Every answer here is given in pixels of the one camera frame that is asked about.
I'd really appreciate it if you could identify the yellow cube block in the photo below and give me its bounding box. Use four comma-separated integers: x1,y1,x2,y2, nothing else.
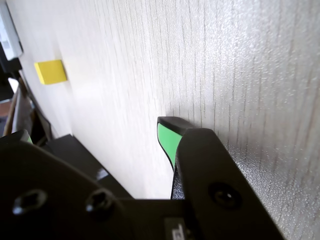
34,59,69,86

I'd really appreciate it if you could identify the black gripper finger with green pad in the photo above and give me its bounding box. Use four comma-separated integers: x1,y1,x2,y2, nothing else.
156,116,289,240
0,129,137,240

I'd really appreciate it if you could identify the white flat device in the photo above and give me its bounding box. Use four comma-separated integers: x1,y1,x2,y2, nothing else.
0,0,24,61

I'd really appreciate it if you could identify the brown wooden board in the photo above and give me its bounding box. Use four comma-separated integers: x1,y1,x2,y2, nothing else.
3,76,35,137

